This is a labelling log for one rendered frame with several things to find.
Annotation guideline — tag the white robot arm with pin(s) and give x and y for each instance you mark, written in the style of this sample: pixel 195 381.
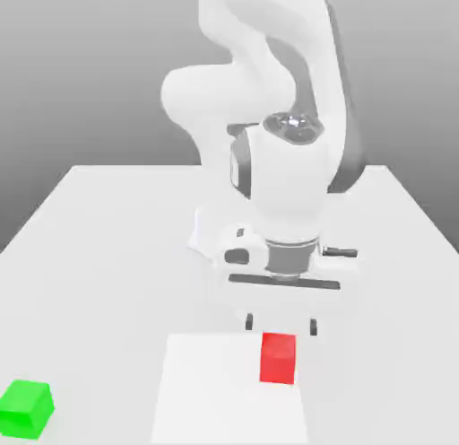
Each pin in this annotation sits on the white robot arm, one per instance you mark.
pixel 287 179

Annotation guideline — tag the small green cube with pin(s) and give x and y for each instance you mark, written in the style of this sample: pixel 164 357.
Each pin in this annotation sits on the small green cube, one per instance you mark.
pixel 23 409

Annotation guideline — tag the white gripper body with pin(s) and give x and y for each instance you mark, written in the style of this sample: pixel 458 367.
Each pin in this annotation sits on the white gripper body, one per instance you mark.
pixel 283 298

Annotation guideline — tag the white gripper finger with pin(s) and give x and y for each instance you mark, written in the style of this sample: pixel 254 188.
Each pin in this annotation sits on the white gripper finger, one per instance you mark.
pixel 313 327
pixel 249 322

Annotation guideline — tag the small red cube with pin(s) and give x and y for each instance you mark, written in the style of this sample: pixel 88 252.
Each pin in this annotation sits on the small red cube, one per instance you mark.
pixel 278 360

